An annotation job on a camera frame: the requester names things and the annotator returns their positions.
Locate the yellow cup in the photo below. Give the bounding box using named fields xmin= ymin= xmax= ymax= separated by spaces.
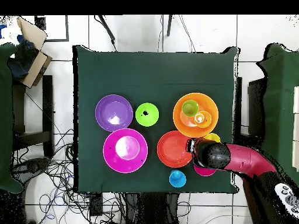
xmin=203 ymin=132 xmax=221 ymax=144

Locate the orange cup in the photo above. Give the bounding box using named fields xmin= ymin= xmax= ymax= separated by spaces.
xmin=194 ymin=110 xmax=213 ymax=128

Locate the green cup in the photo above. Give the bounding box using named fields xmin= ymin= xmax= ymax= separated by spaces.
xmin=181 ymin=99 xmax=200 ymax=117

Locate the large orange bowl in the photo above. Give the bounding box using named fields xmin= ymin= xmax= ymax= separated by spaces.
xmin=172 ymin=92 xmax=220 ymax=138

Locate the white box stack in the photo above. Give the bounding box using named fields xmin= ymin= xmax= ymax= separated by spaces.
xmin=291 ymin=85 xmax=299 ymax=173

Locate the wide red bowl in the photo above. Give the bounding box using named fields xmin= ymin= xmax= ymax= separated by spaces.
xmin=157 ymin=130 xmax=194 ymax=169

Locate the small crimson bowl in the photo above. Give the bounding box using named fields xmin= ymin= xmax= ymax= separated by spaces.
xmin=193 ymin=164 xmax=217 ymax=177

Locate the blue cup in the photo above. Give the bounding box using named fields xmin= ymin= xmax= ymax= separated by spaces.
xmin=169 ymin=169 xmax=187 ymax=188

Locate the small green bowl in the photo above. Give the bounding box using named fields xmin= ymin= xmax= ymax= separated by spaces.
xmin=135 ymin=102 xmax=160 ymax=127

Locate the large pink bowl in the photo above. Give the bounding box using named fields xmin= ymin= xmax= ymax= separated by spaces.
xmin=102 ymin=128 xmax=148 ymax=174

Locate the dark green table cloth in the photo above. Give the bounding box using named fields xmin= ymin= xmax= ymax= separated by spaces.
xmin=72 ymin=44 xmax=240 ymax=194

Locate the wide purple bowl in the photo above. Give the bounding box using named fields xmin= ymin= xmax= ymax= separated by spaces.
xmin=95 ymin=94 xmax=134 ymax=133

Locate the black power adapter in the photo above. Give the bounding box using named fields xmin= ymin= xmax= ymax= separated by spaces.
xmin=89 ymin=192 xmax=104 ymax=217

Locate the green cloth covered table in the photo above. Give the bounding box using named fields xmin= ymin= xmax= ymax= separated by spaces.
xmin=0 ymin=43 xmax=24 ymax=194
xmin=256 ymin=43 xmax=299 ymax=193

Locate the black tripod leg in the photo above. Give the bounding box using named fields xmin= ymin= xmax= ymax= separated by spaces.
xmin=93 ymin=15 xmax=118 ymax=53
xmin=166 ymin=15 xmax=174 ymax=37

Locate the cardboard box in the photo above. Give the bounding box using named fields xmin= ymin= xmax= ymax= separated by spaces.
xmin=15 ymin=16 xmax=53 ymax=89

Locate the dark blue fabric bundle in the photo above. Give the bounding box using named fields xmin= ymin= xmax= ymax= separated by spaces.
xmin=8 ymin=34 xmax=39 ymax=80

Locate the black stool frame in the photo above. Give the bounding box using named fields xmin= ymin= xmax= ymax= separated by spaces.
xmin=234 ymin=76 xmax=266 ymax=145
xmin=12 ymin=74 xmax=55 ymax=159

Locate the tangle of black cables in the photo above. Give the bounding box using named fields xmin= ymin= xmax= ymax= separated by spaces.
xmin=12 ymin=128 xmax=124 ymax=224

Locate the black square frame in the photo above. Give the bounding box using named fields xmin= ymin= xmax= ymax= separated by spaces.
xmin=34 ymin=15 xmax=70 ymax=43

